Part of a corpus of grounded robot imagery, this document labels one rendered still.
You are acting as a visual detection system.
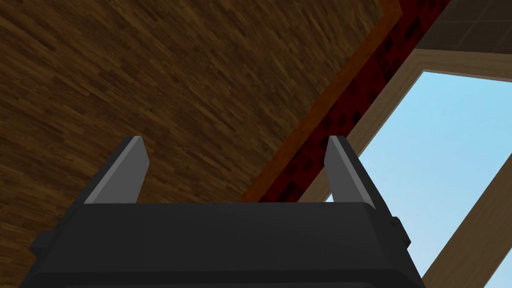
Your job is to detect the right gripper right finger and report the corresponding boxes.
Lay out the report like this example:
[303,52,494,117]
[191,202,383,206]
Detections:
[323,135,391,211]

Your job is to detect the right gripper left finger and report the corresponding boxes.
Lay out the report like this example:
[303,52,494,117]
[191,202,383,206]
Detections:
[83,135,151,205]

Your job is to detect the window with pale wooden frame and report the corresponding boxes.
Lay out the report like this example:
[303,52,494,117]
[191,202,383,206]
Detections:
[297,48,512,288]

